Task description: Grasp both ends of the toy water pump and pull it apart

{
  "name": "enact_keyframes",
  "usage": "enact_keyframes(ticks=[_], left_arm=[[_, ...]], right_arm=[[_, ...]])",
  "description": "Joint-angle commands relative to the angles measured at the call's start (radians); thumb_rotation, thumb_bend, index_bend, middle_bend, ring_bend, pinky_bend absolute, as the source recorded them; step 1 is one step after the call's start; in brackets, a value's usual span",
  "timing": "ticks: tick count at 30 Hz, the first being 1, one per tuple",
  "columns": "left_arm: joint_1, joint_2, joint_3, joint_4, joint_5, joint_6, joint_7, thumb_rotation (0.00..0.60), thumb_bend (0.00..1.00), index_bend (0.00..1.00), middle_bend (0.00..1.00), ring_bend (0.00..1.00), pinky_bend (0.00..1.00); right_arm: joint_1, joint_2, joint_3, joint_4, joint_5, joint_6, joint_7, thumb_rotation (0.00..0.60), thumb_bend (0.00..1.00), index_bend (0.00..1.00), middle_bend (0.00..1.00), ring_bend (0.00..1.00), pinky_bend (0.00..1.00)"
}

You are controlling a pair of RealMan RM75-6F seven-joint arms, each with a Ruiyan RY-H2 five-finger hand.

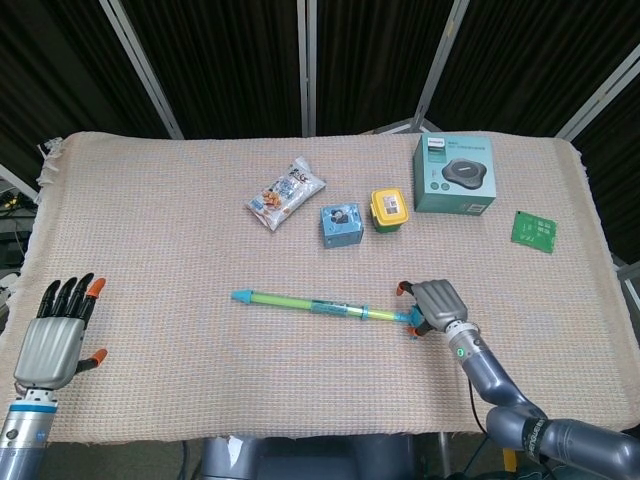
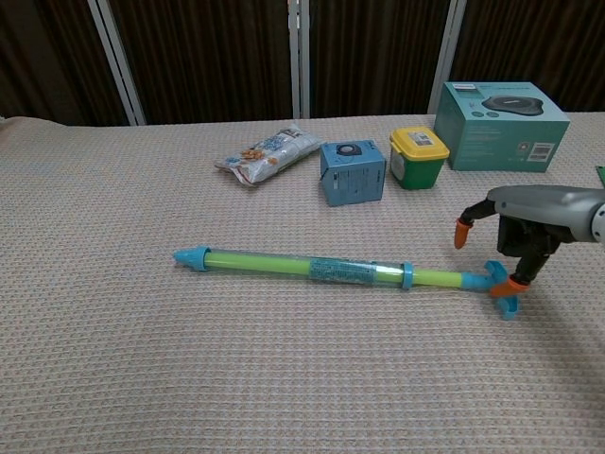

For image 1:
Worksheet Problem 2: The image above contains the snack bag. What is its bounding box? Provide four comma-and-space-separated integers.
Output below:
244, 156, 327, 233

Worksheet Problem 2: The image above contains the green blue toy water syringe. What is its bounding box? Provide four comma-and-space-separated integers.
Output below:
230, 287, 426, 342

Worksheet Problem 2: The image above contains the folding screen partition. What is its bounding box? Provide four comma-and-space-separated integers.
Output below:
0, 0, 640, 191

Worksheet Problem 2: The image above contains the green circuit board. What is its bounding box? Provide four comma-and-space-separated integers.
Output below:
510, 210, 558, 255

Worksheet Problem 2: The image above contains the teal speaker product box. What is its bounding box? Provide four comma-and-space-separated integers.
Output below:
411, 132, 498, 218

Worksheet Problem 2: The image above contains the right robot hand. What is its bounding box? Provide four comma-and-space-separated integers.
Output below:
396, 279, 470, 338

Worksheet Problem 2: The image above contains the beige woven tablecloth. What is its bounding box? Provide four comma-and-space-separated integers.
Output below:
0, 130, 640, 446

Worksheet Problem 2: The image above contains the yellow lid green container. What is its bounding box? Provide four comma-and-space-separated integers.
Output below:
369, 187, 409, 234

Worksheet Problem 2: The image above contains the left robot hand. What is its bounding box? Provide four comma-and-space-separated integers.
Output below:
13, 272, 109, 391

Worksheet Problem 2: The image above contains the small blue cube box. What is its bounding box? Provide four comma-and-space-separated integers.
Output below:
319, 201, 364, 250

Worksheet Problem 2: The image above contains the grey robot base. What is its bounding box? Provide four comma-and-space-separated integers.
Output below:
199, 433, 446, 480

